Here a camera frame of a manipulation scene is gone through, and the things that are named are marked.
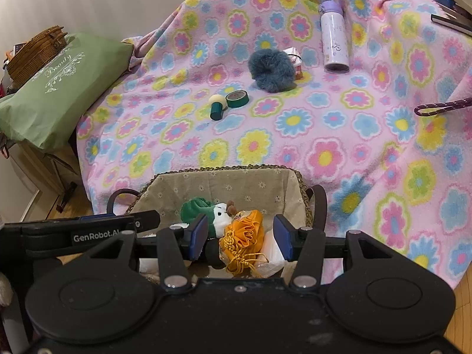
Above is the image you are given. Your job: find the orange satin drawstring pouch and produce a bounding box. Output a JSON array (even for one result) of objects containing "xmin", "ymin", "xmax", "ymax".
[{"xmin": 219, "ymin": 209, "xmax": 269, "ymax": 277}]

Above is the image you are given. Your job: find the black sponge stamp brush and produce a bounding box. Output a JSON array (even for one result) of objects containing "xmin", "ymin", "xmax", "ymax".
[{"xmin": 204, "ymin": 238, "xmax": 226, "ymax": 269}]

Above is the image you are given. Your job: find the green white plush toy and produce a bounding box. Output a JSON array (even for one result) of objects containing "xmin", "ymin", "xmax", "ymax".
[{"xmin": 180, "ymin": 197, "xmax": 237, "ymax": 238}]

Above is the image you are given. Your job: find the woven basket with fabric lining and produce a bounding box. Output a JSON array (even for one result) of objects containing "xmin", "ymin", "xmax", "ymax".
[{"xmin": 106, "ymin": 165, "xmax": 327, "ymax": 281}]

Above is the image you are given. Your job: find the cream teal sponge stamp brush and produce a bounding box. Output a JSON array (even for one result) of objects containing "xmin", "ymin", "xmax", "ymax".
[{"xmin": 208, "ymin": 94, "xmax": 227, "ymax": 121}]

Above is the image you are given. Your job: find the green pillow with lettering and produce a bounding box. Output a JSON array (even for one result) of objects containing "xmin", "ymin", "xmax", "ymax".
[{"xmin": 1, "ymin": 33, "xmax": 134, "ymax": 152}]

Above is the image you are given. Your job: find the green washi tape roll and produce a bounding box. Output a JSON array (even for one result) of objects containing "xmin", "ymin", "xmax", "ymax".
[{"xmin": 226, "ymin": 90, "xmax": 250, "ymax": 108}]

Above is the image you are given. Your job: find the pink floral fleece blanket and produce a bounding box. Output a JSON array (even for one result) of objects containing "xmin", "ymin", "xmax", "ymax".
[{"xmin": 77, "ymin": 0, "xmax": 471, "ymax": 286}]

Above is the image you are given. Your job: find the blue fluffy fur pouch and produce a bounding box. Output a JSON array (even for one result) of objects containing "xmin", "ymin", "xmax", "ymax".
[{"xmin": 248, "ymin": 49, "xmax": 296, "ymax": 93}]

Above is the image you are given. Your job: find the brown wicker basket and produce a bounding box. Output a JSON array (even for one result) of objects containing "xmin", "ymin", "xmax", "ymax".
[{"xmin": 6, "ymin": 26, "xmax": 67, "ymax": 89}]

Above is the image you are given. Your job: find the pink white house pouch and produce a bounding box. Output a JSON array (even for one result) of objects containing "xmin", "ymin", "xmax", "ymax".
[{"xmin": 284, "ymin": 47, "xmax": 303, "ymax": 80}]

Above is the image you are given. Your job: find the lilac thermos bottle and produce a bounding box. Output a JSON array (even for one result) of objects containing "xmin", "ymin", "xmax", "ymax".
[{"xmin": 319, "ymin": 1, "xmax": 350, "ymax": 73}]

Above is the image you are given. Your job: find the dark book stack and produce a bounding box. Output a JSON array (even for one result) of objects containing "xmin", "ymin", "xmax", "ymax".
[{"xmin": 430, "ymin": 0, "xmax": 471, "ymax": 37}]

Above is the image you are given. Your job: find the purple rope loop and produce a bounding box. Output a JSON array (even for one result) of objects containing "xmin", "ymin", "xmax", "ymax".
[{"xmin": 413, "ymin": 96, "xmax": 472, "ymax": 118}]

